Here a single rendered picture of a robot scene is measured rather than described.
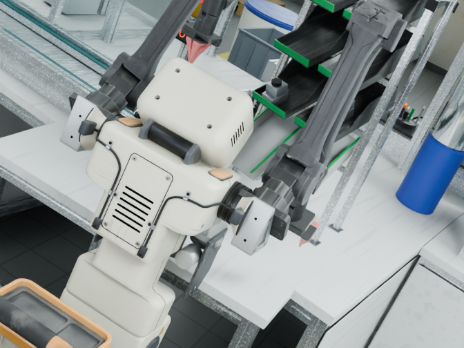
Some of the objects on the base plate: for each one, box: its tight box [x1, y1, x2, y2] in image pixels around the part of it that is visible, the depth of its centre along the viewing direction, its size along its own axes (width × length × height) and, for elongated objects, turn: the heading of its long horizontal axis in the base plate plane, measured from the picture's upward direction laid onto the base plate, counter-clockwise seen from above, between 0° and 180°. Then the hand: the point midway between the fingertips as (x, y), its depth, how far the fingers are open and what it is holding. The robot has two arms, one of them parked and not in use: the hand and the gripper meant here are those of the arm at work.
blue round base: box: [396, 133, 464, 215], centre depth 284 cm, size 16×16×27 cm
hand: (191, 60), depth 211 cm, fingers closed
